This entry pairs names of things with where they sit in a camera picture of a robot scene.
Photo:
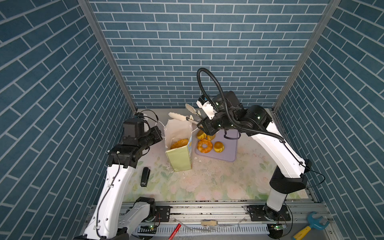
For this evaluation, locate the red marker pen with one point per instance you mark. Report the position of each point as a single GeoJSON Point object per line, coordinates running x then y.
{"type": "Point", "coordinates": [175, 232]}

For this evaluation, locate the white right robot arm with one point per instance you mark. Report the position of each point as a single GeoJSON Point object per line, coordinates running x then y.
{"type": "Point", "coordinates": [226, 112]}

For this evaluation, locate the dark round fake bun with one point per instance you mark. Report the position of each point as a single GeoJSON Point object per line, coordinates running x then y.
{"type": "Point", "coordinates": [201, 135]}

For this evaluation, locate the white green paper bag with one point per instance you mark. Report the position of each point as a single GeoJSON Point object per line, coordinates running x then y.
{"type": "Point", "coordinates": [175, 130]}

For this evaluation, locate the metal kitchen tongs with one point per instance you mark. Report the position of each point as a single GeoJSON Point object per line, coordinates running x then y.
{"type": "Point", "coordinates": [194, 118]}

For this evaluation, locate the oval fake bread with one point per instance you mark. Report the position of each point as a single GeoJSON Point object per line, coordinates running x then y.
{"type": "Point", "coordinates": [211, 137]}

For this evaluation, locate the ring donut fake bread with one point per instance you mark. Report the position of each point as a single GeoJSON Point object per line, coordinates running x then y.
{"type": "Point", "coordinates": [204, 146]}

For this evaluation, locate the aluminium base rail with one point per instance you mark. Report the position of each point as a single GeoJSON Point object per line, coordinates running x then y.
{"type": "Point", "coordinates": [227, 218]}

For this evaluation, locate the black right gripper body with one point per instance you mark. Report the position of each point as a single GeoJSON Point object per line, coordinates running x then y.
{"type": "Point", "coordinates": [218, 122]}

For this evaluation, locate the black stapler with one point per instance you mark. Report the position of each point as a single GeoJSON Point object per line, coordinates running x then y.
{"type": "Point", "coordinates": [145, 177]}

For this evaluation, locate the braided fake bread loaf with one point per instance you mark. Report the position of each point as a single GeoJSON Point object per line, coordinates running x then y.
{"type": "Point", "coordinates": [179, 144]}

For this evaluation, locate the small round fake bun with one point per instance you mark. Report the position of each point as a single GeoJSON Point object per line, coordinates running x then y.
{"type": "Point", "coordinates": [218, 147]}

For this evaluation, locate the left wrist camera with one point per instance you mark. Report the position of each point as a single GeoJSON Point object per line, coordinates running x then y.
{"type": "Point", "coordinates": [135, 128]}

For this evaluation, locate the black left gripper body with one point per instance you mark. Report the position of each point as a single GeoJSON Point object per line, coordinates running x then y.
{"type": "Point", "coordinates": [149, 139]}

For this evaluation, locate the purple plastic tray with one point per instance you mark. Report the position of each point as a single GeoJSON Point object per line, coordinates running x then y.
{"type": "Point", "coordinates": [230, 140]}

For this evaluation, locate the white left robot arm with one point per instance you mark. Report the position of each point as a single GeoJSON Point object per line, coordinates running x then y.
{"type": "Point", "coordinates": [123, 158]}

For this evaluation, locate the blue yellow toy wrench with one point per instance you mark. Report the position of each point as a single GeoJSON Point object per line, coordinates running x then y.
{"type": "Point", "coordinates": [314, 223]}

